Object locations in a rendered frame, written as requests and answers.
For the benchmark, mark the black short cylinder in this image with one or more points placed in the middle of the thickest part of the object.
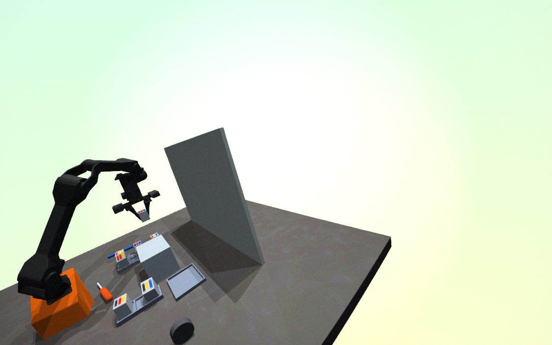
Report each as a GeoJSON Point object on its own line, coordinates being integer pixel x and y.
{"type": "Point", "coordinates": [181, 331]}

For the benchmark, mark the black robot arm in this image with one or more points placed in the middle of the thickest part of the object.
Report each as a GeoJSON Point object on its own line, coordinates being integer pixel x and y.
{"type": "Point", "coordinates": [40, 274]}

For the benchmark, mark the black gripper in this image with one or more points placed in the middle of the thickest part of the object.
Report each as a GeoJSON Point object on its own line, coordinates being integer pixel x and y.
{"type": "Point", "coordinates": [134, 195]}

